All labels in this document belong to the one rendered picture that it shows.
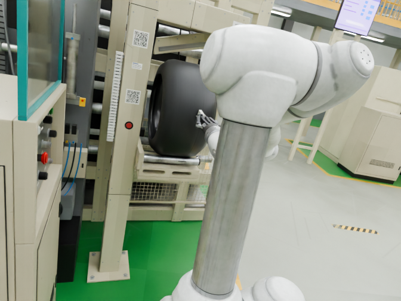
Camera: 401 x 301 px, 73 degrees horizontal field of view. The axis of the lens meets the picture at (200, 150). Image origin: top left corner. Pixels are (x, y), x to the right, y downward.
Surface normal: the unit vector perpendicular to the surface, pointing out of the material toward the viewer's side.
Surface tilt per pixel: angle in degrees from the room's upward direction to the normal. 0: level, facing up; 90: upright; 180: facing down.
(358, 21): 90
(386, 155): 90
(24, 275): 90
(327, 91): 116
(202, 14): 90
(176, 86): 54
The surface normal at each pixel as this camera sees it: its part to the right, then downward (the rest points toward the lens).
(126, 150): 0.29, 0.39
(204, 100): 0.36, -0.08
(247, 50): 0.04, -0.04
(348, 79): -0.12, 0.65
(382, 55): 0.08, 0.36
